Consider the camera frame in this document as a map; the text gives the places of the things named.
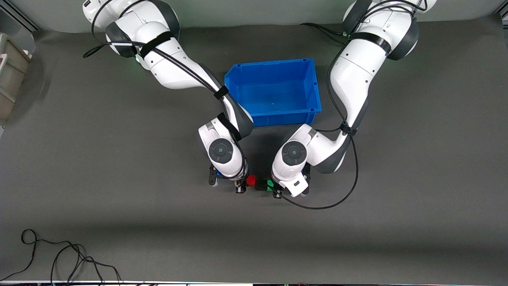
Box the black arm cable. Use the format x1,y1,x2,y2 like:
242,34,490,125
82,0,242,141
274,0,428,210

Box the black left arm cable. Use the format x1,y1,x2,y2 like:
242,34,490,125
274,0,428,210

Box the loose black cable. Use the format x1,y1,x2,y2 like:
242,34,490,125
0,229,122,286

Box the beige plastic box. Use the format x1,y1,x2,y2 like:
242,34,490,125
0,33,32,120

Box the black left base cables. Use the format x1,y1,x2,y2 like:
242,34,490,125
299,22,350,42

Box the blue plastic bin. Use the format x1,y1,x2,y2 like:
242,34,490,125
224,58,322,128

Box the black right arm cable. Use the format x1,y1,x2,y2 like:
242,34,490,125
82,0,242,141

